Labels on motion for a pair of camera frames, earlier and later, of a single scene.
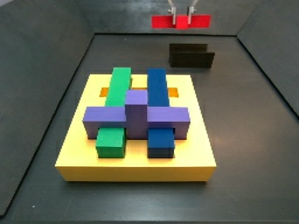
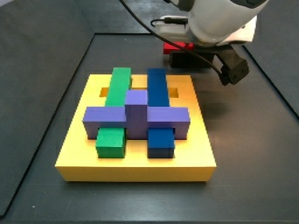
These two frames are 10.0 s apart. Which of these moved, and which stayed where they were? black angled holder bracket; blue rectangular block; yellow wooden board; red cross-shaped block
Moved: red cross-shaped block
Stayed: blue rectangular block; yellow wooden board; black angled holder bracket
